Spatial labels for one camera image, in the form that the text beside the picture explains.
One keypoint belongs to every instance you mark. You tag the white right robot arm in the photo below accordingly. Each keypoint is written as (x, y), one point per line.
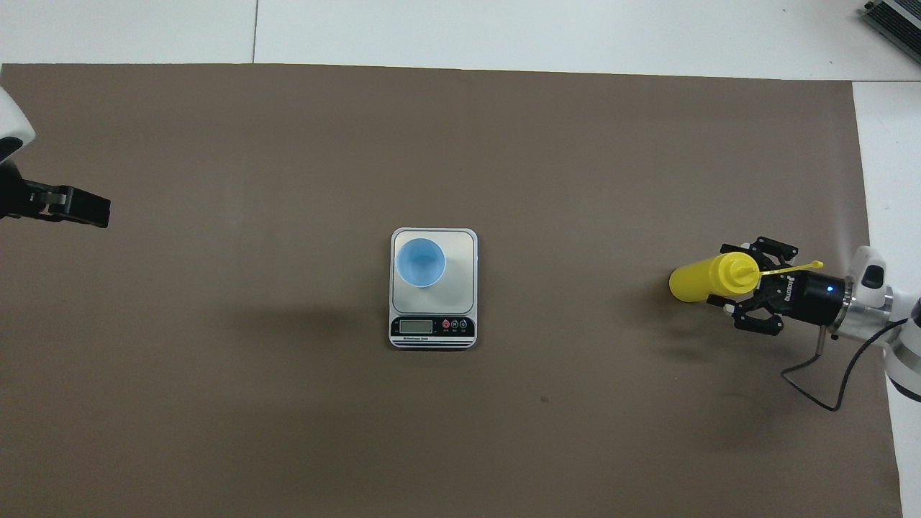
(863, 316)

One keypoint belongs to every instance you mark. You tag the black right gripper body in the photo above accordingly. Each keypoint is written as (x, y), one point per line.
(813, 298)

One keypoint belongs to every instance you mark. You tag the grey ribbed metal device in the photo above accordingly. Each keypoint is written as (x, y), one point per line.
(899, 25)

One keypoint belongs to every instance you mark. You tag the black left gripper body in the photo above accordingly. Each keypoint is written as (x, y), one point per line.
(8, 193)

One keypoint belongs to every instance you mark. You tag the silver digital kitchen scale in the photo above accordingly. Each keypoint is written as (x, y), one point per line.
(460, 288)

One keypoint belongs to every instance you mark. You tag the brown table mat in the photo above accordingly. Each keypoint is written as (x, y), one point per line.
(460, 432)

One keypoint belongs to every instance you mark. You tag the light blue paper cup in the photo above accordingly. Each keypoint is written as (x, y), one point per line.
(421, 262)

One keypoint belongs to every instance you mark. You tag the yellow squeeze bottle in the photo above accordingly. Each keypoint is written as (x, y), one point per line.
(694, 282)

